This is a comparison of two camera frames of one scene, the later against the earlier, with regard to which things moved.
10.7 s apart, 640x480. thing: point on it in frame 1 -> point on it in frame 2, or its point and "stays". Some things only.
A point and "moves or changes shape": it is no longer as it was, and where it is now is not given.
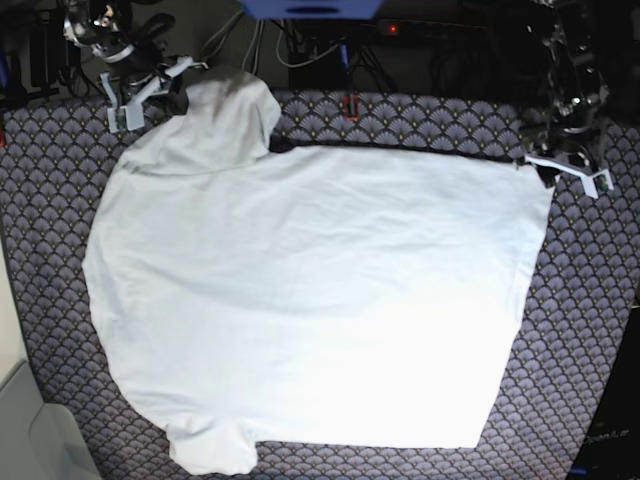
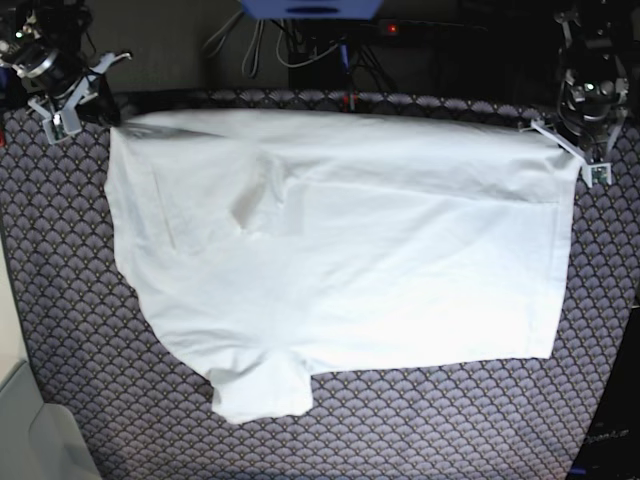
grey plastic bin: (38, 440) stays
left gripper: (130, 64) -> (57, 73)
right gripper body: (563, 138) -> (587, 111)
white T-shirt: (329, 295) moves or changes shape
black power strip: (428, 28) stays
